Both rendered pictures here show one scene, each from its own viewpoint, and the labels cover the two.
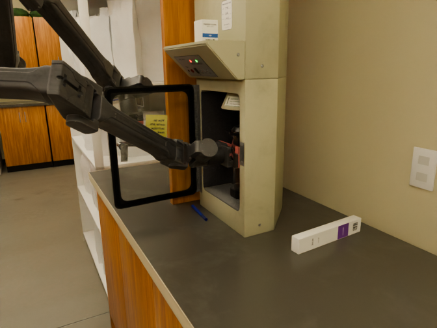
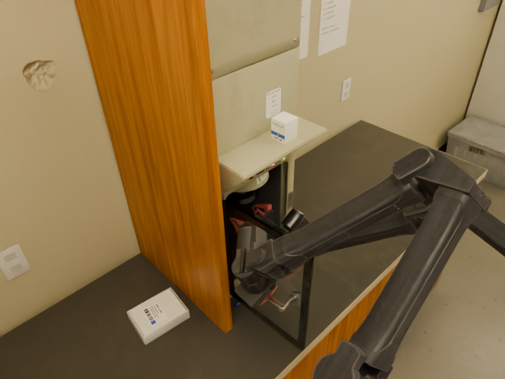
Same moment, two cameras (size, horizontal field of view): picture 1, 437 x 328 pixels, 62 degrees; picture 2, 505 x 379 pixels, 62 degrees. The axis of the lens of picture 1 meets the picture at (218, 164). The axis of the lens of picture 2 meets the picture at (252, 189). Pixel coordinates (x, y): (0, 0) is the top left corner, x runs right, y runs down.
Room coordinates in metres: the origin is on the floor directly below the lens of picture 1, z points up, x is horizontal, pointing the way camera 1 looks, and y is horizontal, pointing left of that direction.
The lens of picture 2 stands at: (1.43, 0.95, 2.10)
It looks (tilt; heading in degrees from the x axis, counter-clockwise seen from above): 38 degrees down; 255
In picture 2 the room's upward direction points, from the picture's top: 2 degrees counter-clockwise
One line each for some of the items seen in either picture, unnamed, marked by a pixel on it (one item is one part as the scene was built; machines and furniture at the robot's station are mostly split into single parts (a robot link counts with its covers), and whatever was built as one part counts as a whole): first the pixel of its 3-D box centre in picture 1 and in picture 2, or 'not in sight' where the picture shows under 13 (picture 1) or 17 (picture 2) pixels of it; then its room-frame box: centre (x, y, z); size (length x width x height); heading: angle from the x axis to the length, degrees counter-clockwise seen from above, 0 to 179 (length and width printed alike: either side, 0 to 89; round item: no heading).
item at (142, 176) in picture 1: (154, 145); (264, 277); (1.20, 0.22, 1.19); 0.30 x 0.01 x 0.40; 120
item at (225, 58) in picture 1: (200, 61); (273, 159); (1.13, 0.05, 1.46); 0.32 x 0.12 x 0.10; 28
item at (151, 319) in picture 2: not in sight; (158, 314); (1.51, 0.07, 0.96); 0.16 x 0.12 x 0.04; 21
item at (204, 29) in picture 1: (205, 32); (284, 127); (1.09, 0.03, 1.54); 0.05 x 0.05 x 0.06; 29
